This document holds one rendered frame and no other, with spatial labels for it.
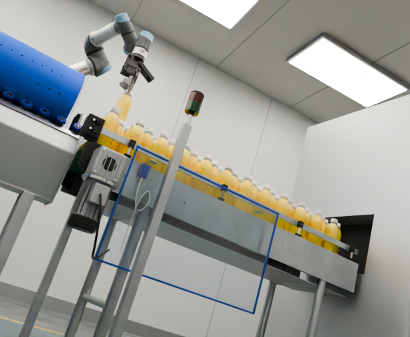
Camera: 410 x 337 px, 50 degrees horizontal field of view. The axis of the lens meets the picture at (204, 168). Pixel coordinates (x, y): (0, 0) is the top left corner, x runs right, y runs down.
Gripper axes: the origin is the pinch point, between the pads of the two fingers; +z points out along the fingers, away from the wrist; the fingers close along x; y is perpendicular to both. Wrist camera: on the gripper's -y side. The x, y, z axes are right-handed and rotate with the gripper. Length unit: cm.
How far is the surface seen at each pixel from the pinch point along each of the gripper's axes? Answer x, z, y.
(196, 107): 44, 12, -21
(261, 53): -183, -210, -164
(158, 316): -254, 103, -174
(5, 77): 18, 28, 52
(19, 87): 17, 29, 45
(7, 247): 15, 90, 24
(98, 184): 45, 59, 7
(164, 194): 43, 52, -20
